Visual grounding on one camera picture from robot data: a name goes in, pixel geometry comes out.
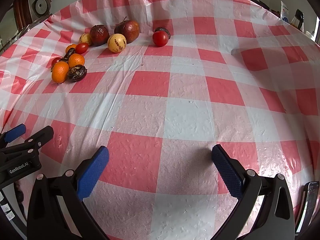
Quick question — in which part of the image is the red cherry tomato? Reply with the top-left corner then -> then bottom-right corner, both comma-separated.
75,42 -> 89,55

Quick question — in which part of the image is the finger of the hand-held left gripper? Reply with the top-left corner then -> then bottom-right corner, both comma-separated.
0,126 -> 54,158
0,124 -> 27,147

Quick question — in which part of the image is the red white checked tablecloth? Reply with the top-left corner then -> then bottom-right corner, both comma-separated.
0,0 -> 320,240

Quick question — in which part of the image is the large red apple with stem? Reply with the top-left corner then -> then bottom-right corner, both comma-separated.
114,17 -> 140,44

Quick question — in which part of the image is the large yellow striped pepino melon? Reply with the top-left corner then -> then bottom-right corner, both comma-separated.
107,34 -> 127,53

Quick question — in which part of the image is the dark red apple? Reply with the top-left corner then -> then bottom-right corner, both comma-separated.
90,24 -> 110,47

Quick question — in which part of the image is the small yellow striped pepino melon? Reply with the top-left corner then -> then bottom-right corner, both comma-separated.
79,33 -> 92,46

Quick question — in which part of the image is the white plastic bag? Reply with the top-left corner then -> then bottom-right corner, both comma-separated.
280,1 -> 290,23

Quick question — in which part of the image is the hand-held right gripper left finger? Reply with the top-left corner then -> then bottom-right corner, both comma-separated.
27,145 -> 110,240

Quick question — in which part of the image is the wooden door frame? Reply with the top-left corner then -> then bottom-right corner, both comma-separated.
12,0 -> 33,30

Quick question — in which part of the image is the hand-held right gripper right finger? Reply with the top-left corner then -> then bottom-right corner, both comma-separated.
211,144 -> 295,240

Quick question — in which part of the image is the dark purple passion fruit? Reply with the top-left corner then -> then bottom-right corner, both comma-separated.
154,27 -> 171,40

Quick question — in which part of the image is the large red tomato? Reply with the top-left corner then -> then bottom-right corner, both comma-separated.
152,32 -> 169,47

